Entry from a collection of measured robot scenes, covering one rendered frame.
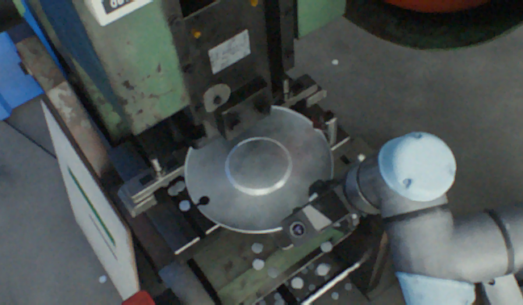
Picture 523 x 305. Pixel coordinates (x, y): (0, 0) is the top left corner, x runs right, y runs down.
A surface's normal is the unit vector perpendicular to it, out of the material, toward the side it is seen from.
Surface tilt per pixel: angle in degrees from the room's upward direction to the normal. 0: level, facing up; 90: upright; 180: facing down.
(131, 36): 90
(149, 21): 90
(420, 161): 25
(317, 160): 0
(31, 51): 31
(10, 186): 0
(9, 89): 90
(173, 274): 0
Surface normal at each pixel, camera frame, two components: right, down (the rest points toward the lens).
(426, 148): 0.20, -0.22
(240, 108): 0.58, 0.66
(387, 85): -0.07, -0.55
